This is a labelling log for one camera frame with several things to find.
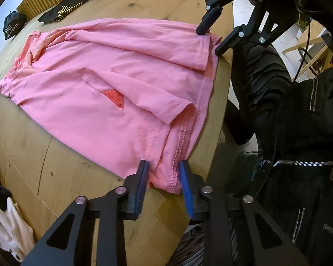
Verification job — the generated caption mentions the cream knit sweater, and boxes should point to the cream knit sweater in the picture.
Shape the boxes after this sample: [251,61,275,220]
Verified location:
[0,198,35,262]

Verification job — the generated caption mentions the wooden chair frame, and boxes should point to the wooden chair frame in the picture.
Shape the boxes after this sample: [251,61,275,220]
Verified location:
[282,20,333,78]

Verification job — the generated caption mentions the pink t-shirt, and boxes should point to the pink t-shirt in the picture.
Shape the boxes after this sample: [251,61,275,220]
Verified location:
[0,18,221,194]

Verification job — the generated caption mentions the black cable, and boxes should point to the black cable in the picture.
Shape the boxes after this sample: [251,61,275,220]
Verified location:
[292,16,313,84]

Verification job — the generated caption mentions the black leather jacket torso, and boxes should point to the black leather jacket torso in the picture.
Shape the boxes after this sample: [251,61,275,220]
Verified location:
[255,67,333,265]

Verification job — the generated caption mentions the black sports drawstring bag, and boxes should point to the black sports drawstring bag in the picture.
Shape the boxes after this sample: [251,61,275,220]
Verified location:
[3,11,28,40]

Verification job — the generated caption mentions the folded black sport shirt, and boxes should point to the folded black sport shirt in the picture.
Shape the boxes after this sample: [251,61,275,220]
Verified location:
[38,0,89,23]

